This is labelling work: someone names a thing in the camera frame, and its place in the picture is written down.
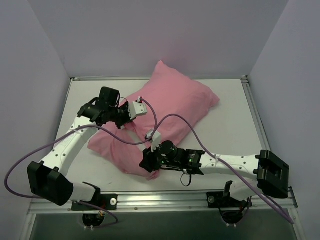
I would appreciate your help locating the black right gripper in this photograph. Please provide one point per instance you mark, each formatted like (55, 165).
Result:
(148, 161)

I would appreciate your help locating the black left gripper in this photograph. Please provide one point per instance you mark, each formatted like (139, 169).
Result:
(122, 119)

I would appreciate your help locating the pink rose-print pillowcase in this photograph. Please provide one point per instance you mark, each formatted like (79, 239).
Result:
(169, 92)

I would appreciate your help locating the white pillow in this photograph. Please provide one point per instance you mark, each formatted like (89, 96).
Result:
(131, 136)

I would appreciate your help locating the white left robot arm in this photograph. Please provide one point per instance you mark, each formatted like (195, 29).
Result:
(48, 178)

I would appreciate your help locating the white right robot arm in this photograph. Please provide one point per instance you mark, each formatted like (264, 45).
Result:
(199, 162)

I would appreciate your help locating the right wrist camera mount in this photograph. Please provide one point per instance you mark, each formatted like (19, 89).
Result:
(154, 137)

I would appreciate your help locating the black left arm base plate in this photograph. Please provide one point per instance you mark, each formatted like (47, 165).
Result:
(107, 201)

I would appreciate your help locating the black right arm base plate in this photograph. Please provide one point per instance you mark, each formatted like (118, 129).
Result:
(217, 200)

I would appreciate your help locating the front aluminium rail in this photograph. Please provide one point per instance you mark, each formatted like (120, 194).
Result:
(137, 202)

